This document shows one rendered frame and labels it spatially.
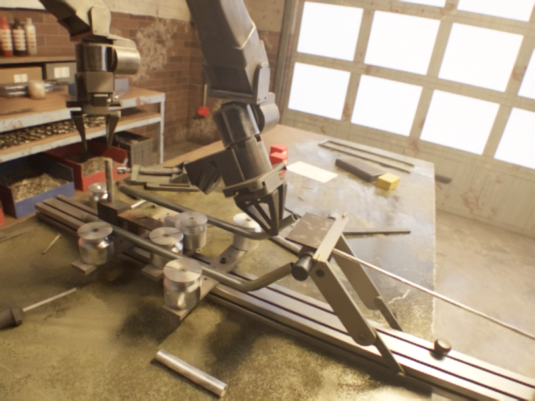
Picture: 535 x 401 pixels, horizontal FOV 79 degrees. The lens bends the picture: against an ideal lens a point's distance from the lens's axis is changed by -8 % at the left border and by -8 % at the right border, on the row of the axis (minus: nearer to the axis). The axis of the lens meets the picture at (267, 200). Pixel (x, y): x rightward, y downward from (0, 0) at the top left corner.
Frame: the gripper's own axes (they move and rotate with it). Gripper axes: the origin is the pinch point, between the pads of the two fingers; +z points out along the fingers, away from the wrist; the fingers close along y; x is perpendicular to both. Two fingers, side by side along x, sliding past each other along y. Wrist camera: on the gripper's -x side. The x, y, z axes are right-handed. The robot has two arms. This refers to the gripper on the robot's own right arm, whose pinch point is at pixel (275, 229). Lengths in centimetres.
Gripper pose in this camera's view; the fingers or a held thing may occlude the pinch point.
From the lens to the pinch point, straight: 55.1
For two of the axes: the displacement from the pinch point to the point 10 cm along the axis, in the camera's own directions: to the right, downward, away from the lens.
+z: 3.4, 9.2, 2.1
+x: 8.5, -2.0, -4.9
